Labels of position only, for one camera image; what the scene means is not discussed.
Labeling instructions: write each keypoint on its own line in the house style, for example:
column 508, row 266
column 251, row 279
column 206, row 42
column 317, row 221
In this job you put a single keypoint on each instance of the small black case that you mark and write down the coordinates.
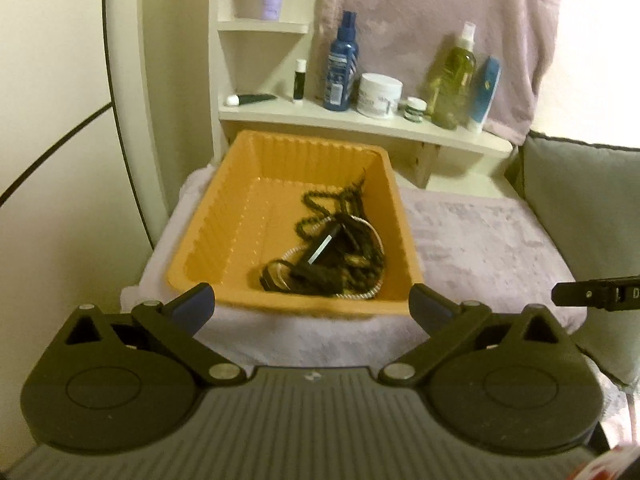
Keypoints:
column 320, row 250

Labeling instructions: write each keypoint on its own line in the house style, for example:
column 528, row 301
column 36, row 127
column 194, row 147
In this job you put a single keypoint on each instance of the cream wooden shelf unit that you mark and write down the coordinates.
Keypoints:
column 350, row 122

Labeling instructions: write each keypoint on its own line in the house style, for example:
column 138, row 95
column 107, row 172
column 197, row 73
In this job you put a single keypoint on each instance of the pink hanging towel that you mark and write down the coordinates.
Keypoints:
column 425, row 5

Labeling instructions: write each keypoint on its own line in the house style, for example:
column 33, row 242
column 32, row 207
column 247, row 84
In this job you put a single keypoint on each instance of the white cream jar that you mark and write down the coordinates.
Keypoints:
column 379, row 96

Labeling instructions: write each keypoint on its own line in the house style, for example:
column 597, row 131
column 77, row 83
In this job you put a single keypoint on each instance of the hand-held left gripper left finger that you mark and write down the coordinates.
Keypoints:
column 192, row 305

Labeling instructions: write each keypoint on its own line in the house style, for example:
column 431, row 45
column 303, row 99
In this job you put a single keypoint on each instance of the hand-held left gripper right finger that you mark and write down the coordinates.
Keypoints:
column 427, row 307

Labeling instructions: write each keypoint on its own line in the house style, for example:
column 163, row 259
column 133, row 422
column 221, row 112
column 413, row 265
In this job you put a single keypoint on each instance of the green liquid bottle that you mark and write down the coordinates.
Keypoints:
column 450, row 90

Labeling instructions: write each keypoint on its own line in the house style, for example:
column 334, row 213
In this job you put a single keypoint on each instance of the blue spray bottle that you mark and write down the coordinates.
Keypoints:
column 341, row 70

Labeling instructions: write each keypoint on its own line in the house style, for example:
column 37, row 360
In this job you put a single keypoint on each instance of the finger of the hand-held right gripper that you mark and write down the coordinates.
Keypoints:
column 590, row 292

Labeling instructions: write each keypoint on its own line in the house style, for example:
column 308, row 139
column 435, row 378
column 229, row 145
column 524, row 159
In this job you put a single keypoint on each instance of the grey cushion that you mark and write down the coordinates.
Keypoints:
column 585, row 200

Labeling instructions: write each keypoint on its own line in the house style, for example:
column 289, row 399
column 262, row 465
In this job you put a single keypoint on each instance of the blue and white tube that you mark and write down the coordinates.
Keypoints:
column 484, row 95

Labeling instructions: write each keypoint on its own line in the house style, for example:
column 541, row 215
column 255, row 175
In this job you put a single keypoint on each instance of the black watch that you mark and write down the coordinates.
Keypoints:
column 310, row 275

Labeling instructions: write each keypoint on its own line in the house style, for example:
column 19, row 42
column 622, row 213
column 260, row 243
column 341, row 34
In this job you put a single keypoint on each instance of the black tube with white cap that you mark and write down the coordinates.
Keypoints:
column 255, row 98

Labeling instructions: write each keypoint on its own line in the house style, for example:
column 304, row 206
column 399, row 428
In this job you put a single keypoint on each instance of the orange plastic tray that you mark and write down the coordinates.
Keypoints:
column 240, row 240

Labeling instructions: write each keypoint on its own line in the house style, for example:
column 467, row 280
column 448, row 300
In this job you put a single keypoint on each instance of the lip balm stick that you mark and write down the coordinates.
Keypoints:
column 299, row 82

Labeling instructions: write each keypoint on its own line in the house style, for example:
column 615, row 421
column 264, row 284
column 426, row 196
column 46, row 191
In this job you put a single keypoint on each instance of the small green-labelled jar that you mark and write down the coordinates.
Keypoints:
column 415, row 111

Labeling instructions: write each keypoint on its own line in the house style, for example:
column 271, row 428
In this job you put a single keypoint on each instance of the patterned pink cloth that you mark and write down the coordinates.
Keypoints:
column 612, row 405

